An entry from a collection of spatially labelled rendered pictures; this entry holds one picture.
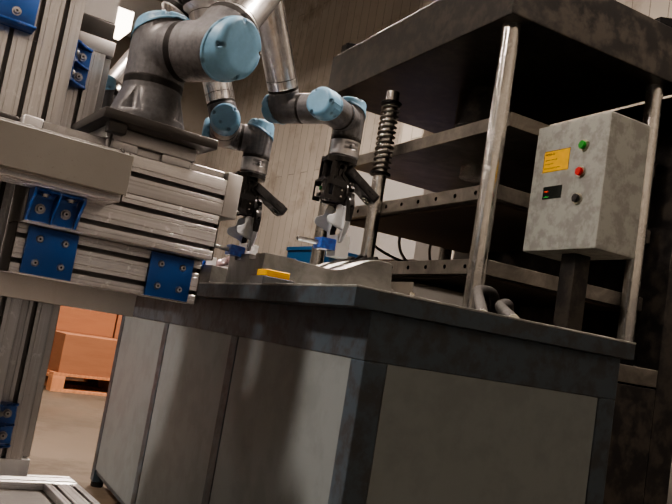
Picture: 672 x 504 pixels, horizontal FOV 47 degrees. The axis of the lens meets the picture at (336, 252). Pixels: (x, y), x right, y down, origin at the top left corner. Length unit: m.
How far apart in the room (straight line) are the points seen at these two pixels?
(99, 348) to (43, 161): 5.14
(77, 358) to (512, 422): 5.06
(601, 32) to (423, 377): 1.70
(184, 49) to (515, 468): 1.03
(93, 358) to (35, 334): 4.72
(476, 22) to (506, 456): 1.61
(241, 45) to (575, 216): 1.22
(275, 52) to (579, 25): 1.23
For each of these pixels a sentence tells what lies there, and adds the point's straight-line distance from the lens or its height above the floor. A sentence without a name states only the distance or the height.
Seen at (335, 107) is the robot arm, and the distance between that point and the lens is 1.85.
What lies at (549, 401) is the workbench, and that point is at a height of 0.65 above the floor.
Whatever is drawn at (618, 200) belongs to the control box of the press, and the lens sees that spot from 2.34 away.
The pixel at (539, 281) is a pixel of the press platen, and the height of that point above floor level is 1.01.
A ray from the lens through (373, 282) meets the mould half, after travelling 2.09.
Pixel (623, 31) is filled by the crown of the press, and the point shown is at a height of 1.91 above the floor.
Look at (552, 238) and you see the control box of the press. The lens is 2.39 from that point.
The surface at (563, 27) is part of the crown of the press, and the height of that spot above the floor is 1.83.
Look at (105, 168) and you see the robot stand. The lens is 1.35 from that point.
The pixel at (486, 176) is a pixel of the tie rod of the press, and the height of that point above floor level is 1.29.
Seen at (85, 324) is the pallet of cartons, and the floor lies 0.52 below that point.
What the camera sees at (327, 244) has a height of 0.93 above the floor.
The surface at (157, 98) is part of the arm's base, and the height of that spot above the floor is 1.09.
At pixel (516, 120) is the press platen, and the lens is 2.67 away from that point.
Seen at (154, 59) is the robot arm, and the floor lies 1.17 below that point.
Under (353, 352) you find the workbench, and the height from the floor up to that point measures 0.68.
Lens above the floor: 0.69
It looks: 7 degrees up
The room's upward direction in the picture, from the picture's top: 9 degrees clockwise
